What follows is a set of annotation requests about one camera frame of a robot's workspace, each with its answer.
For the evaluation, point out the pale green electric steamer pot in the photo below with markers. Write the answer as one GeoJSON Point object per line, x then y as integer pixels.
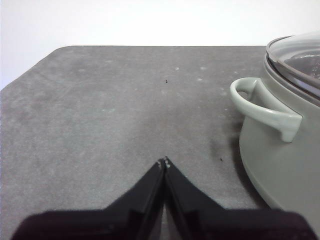
{"type": "Point", "coordinates": [287, 162]}

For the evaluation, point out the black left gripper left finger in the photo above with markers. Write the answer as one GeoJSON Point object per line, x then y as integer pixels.
{"type": "Point", "coordinates": [120, 220]}

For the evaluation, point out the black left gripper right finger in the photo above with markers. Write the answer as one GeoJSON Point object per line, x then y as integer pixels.
{"type": "Point", "coordinates": [217, 222]}

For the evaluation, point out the glass lid with green knob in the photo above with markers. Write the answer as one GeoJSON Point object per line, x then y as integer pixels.
{"type": "Point", "coordinates": [300, 55]}

